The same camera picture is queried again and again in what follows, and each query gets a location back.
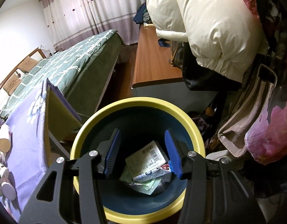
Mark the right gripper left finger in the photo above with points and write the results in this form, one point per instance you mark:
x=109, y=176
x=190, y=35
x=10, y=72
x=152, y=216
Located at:
x=52, y=200

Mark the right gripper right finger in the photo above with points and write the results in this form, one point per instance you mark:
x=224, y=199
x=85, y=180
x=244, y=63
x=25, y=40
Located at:
x=215, y=192

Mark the green plastic snack bag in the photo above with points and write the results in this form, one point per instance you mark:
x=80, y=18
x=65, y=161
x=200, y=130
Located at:
x=150, y=187

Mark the pink carton box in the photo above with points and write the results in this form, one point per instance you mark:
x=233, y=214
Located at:
x=143, y=163

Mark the green white cylinder can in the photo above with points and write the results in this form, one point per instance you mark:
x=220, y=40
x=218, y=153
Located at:
x=6, y=188

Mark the white paper cup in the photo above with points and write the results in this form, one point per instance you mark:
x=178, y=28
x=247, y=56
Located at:
x=5, y=138

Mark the yellow rimmed blue trash bin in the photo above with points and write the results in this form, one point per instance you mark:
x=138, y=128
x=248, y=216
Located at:
x=140, y=120

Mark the beige handbag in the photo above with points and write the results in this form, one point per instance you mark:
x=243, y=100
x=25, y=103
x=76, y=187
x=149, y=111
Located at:
x=232, y=133

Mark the purple floral tablecloth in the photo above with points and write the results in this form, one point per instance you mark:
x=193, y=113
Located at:
x=43, y=111

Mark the pink floral garment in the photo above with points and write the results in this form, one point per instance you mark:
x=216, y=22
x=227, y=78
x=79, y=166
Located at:
x=266, y=140

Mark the bed with green plaid duvet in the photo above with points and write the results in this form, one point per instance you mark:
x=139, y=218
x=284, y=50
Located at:
x=81, y=73

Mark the wooden headboard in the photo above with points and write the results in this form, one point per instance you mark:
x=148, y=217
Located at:
x=36, y=54

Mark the left brown pillow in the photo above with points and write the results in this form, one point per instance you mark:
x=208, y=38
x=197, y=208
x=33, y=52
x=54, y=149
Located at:
x=12, y=83

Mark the brown pillow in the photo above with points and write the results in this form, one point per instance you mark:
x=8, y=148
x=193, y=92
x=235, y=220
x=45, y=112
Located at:
x=28, y=64
x=12, y=83

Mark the right brown pillow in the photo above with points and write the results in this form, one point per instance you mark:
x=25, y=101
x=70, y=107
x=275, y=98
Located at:
x=28, y=64

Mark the wooden desk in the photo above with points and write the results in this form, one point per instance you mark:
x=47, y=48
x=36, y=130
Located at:
x=152, y=65

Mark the cream puffer jacket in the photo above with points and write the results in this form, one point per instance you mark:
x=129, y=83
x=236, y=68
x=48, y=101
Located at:
x=223, y=35

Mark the pink striped curtain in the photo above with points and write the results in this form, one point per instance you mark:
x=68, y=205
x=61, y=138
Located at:
x=71, y=21

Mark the clothes pile on desk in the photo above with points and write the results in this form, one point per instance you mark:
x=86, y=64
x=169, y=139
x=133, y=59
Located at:
x=142, y=15

